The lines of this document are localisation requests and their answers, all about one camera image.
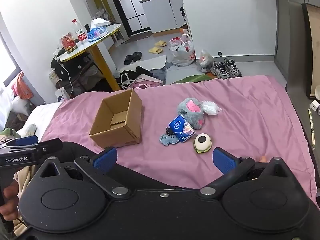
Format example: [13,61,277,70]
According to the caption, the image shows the blue tissue pack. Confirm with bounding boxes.
[168,114,187,138]

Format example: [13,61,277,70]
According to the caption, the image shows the person's left hand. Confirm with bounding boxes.
[0,179,20,221]

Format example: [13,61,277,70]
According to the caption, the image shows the white round device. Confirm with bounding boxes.
[55,89,70,103]

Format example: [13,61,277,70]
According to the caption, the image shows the red snack bag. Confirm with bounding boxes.
[59,32,78,54]

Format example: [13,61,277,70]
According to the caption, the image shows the round white yellow table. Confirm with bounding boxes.
[59,23,122,92]

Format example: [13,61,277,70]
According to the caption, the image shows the white plastic packet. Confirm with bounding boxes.
[201,100,222,116]

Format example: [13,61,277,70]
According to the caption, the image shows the white red plastic bag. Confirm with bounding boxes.
[168,33,195,67]

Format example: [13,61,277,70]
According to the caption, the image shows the clear plastic bag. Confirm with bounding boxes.
[196,49,215,73]

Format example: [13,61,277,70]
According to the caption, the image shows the grey pink plush toy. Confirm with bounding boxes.
[177,98,206,130]

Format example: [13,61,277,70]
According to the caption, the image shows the brown cardboard box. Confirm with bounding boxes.
[89,89,143,148]

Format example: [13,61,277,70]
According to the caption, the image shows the black framed glass door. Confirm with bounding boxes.
[104,0,152,39]

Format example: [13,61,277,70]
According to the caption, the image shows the white bedding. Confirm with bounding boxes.
[15,102,63,140]

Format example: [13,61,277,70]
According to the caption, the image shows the blue white packets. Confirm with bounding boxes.
[87,26,108,42]

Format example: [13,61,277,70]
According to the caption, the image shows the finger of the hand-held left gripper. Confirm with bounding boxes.
[0,135,39,147]
[10,138,63,155]

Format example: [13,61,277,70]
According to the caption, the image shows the green leaf rug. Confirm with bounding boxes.
[172,73,218,84]

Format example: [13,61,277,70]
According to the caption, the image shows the black polka dot cloth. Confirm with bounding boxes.
[51,52,105,90]

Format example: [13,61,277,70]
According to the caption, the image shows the brown cloth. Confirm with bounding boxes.
[5,110,30,132]

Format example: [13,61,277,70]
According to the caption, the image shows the blue orange packet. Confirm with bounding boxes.
[180,123,195,143]

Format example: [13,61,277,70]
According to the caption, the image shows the white cabinet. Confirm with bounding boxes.
[140,0,184,34]

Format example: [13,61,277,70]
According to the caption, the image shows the burger plush toy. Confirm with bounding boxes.
[194,133,212,153]

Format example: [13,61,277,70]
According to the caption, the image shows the pink bed sheet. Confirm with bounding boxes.
[40,74,320,205]

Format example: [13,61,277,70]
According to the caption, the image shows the clear water bottle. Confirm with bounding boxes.
[72,19,87,43]

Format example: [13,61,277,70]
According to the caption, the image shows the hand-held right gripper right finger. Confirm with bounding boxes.
[200,147,292,196]

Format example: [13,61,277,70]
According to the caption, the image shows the wooden framed board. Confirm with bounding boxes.
[301,2,320,98]

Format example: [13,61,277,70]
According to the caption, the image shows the black clothes pile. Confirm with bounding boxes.
[119,66,153,89]

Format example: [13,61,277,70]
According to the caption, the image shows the white floor mat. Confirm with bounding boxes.
[117,55,167,74]

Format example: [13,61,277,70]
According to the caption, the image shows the pink printed cushion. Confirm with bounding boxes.
[125,75,164,90]

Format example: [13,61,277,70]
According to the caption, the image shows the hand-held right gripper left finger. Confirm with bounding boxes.
[37,147,132,196]

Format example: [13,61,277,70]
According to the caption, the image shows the thin pale stick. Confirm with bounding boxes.
[308,108,316,150]

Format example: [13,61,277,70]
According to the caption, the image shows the white tissue box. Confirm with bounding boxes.
[90,18,110,28]

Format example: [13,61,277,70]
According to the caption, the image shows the orange clothing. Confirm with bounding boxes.
[11,71,33,100]

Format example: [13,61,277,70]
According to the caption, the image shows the grey cloth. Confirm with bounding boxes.
[150,62,173,85]

